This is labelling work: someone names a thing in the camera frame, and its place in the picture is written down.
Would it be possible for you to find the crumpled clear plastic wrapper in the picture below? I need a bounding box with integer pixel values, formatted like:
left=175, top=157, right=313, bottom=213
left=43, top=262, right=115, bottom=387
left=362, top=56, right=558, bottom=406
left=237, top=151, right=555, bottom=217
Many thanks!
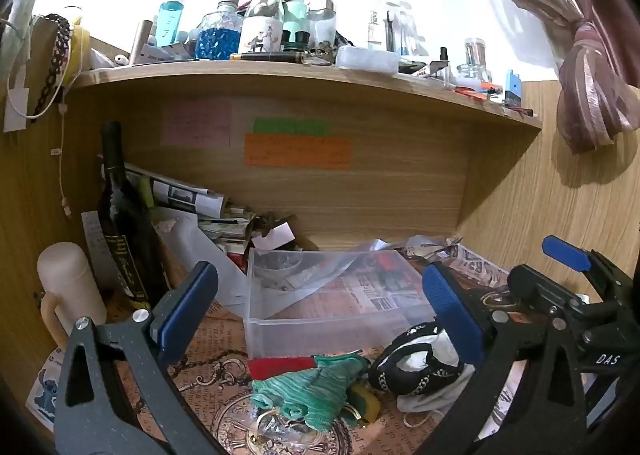
left=254, top=410, right=323, bottom=448

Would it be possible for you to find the green paper note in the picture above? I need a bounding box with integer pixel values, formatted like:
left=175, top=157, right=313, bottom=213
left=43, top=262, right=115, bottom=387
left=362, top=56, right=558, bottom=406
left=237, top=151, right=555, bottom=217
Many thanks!
left=252, top=118, right=332, bottom=137

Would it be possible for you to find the dark wine bottle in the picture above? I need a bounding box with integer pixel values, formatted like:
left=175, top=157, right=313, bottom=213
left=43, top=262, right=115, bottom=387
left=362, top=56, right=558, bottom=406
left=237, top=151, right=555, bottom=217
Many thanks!
left=96, top=122, right=168, bottom=312

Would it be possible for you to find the dark fountain pen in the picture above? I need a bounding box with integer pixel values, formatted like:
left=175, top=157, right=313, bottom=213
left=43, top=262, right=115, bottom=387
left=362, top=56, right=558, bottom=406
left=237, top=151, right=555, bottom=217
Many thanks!
left=229, top=52, right=307, bottom=63

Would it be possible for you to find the mint green bottle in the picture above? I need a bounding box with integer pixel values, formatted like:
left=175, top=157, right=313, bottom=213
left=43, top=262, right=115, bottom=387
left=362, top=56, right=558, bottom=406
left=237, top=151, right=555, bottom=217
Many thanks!
left=281, top=0, right=312, bottom=47

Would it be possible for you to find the green knit cloth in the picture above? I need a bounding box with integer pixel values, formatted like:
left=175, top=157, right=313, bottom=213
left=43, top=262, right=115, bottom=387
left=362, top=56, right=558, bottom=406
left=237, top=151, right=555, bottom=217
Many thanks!
left=250, top=353, right=372, bottom=429

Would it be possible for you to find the red cloth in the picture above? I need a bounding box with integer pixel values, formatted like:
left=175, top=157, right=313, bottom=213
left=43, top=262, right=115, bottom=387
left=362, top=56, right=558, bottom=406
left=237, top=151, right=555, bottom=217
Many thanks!
left=248, top=356, right=317, bottom=381

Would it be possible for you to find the white paper tag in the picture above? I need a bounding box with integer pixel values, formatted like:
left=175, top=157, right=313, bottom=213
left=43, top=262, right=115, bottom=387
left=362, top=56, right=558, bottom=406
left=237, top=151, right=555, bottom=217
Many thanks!
left=3, top=69, right=29, bottom=134

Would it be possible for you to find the pile of papers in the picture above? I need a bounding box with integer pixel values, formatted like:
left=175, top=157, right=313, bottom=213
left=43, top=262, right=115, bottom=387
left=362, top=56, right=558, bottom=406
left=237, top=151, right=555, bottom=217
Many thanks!
left=122, top=161, right=261, bottom=256

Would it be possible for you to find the wooden shelf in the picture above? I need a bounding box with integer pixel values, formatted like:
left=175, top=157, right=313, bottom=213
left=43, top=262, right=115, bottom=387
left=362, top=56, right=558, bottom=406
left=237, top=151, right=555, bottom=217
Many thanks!
left=64, top=56, right=544, bottom=132

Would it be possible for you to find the white fluffy cloth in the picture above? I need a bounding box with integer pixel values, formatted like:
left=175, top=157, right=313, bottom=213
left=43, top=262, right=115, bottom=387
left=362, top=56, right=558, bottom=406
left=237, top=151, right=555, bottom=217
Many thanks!
left=0, top=0, right=39, bottom=86

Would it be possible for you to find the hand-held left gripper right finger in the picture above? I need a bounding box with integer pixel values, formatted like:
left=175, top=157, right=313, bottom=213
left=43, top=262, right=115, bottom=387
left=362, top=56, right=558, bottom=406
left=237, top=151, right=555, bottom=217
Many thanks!
left=415, top=262, right=590, bottom=455

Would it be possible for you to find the blue cartoon sticker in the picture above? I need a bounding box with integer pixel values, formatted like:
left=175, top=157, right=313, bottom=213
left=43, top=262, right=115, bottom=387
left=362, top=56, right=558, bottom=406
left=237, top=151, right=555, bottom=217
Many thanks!
left=25, top=354, right=60, bottom=430

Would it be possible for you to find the tall clear corked bottle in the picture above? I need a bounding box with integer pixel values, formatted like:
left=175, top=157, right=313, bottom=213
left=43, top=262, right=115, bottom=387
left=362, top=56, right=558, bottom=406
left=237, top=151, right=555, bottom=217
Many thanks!
left=239, top=0, right=287, bottom=56

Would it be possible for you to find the grey metal ruler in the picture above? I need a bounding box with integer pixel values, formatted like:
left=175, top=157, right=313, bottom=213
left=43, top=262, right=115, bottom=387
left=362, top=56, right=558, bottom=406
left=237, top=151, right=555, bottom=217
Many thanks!
left=81, top=209, right=122, bottom=292

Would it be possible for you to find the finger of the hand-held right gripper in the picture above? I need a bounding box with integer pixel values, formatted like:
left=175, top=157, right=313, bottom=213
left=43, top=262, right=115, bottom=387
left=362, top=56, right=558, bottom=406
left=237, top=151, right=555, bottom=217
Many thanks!
left=542, top=235, right=639, bottom=297
left=507, top=264, right=602, bottom=319

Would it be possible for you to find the glass bottle with blue beads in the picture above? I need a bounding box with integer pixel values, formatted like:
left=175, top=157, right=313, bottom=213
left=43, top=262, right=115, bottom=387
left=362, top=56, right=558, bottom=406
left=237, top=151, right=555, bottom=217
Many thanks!
left=194, top=0, right=242, bottom=61

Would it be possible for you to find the white card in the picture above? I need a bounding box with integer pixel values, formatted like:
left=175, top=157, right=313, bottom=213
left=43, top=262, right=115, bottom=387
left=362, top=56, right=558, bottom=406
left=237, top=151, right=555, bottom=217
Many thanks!
left=251, top=222, right=295, bottom=252

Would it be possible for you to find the white cable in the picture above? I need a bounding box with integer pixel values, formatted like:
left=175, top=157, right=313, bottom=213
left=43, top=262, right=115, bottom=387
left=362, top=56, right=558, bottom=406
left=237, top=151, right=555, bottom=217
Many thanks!
left=49, top=98, right=73, bottom=220

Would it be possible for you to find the vintage printed paper mat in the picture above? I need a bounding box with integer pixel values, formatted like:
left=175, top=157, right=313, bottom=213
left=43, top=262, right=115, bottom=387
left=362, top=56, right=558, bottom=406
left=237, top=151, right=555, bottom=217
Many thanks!
left=102, top=242, right=531, bottom=455

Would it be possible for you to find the pink curtain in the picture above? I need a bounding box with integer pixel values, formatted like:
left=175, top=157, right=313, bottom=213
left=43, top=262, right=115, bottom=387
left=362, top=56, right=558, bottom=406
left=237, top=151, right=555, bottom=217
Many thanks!
left=461, top=0, right=640, bottom=155

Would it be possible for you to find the clear tool blister pack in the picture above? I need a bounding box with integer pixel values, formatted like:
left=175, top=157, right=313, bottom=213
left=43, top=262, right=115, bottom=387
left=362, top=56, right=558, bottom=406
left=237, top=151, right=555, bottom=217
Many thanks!
left=366, top=0, right=430, bottom=57

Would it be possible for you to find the cardboard tube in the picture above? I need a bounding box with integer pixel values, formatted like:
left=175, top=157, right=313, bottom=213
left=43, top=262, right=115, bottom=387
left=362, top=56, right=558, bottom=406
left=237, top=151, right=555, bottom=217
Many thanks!
left=130, top=20, right=153, bottom=67

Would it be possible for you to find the black and white patterned cloth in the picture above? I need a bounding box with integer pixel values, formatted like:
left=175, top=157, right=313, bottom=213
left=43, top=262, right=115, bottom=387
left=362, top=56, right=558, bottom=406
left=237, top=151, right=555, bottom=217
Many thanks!
left=367, top=321, right=467, bottom=399

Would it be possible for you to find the orange paper note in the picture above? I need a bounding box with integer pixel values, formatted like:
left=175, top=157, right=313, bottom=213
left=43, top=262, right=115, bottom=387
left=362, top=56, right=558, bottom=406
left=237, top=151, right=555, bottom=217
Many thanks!
left=244, top=132, right=354, bottom=170

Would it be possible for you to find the glass jar with lid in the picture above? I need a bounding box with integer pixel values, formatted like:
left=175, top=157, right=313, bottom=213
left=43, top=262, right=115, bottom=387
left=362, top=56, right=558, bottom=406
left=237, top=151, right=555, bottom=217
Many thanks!
left=457, top=38, right=489, bottom=82

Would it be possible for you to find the black lace headband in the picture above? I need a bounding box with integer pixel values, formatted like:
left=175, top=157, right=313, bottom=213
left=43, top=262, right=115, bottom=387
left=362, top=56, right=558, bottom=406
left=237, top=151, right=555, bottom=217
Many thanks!
left=31, top=14, right=72, bottom=120

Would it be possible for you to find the clear glass jar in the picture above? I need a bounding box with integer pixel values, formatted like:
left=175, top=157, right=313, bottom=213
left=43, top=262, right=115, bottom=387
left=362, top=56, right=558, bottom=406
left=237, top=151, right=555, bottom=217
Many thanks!
left=307, top=0, right=337, bottom=47

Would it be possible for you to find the yellow sponge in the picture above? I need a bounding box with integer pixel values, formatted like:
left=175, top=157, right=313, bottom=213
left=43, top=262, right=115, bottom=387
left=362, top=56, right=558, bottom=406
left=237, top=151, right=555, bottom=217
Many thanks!
left=347, top=381, right=382, bottom=424

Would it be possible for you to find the cream thermos mug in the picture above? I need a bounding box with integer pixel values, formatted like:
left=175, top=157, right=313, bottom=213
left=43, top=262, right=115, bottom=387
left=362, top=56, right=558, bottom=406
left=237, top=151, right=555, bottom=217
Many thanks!
left=36, top=241, right=108, bottom=349

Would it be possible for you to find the yellow band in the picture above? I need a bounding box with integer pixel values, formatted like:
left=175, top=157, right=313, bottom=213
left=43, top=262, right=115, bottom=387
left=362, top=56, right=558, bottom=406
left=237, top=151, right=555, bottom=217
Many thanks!
left=64, top=16, right=92, bottom=87

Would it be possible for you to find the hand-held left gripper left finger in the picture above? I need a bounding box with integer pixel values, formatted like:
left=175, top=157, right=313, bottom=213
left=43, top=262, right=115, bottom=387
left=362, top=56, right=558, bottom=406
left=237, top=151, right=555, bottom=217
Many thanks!
left=54, top=261, right=228, bottom=455

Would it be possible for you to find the small clear plastic case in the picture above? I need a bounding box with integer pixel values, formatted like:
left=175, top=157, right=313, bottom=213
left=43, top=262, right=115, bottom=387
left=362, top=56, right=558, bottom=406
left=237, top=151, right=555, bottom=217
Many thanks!
left=335, top=46, right=399, bottom=72

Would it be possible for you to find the clear plastic storage box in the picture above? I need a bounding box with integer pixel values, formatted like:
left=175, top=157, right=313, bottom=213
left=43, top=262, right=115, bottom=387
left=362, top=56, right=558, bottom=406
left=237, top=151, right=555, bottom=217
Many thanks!
left=243, top=248, right=442, bottom=360

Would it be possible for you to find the pink paper note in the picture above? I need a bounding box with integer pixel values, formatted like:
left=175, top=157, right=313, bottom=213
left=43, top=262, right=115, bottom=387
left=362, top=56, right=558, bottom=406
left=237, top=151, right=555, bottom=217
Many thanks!
left=160, top=102, right=233, bottom=146

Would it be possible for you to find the blue box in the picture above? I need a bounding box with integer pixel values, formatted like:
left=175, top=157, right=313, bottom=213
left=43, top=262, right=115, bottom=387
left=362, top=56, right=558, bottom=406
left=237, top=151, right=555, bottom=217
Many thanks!
left=503, top=68, right=522, bottom=106

